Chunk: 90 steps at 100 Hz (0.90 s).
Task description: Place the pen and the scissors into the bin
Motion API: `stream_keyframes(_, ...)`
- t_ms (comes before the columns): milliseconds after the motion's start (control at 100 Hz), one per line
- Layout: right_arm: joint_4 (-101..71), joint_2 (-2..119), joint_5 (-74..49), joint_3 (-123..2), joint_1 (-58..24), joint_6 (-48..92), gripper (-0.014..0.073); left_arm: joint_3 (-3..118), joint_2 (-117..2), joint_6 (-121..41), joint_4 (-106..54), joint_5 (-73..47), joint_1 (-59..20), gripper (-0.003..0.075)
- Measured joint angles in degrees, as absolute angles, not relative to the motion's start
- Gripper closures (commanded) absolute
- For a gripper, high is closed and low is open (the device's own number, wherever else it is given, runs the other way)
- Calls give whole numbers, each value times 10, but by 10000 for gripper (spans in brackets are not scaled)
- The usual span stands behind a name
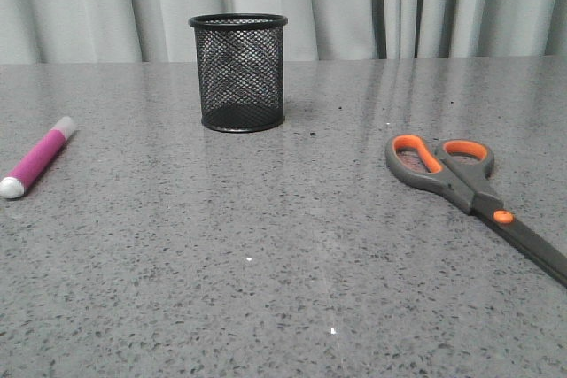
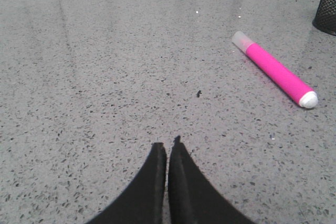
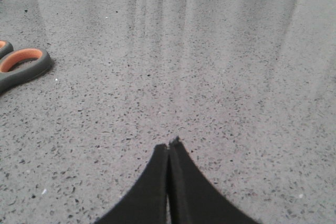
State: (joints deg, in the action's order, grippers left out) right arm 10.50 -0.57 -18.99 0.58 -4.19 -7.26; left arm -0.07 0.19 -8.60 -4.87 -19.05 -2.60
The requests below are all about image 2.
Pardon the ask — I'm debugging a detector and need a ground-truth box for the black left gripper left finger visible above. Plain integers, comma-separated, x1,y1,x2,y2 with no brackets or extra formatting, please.
88,143,166,223

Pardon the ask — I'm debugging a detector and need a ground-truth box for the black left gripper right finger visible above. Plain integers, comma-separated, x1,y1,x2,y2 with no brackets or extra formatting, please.
168,136,253,223

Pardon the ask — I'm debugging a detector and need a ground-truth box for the pink highlighter pen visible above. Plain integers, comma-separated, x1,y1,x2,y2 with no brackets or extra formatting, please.
232,31,319,109

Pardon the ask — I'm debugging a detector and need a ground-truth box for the black mesh pen cup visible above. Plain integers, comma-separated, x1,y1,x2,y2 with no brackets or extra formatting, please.
312,0,335,36

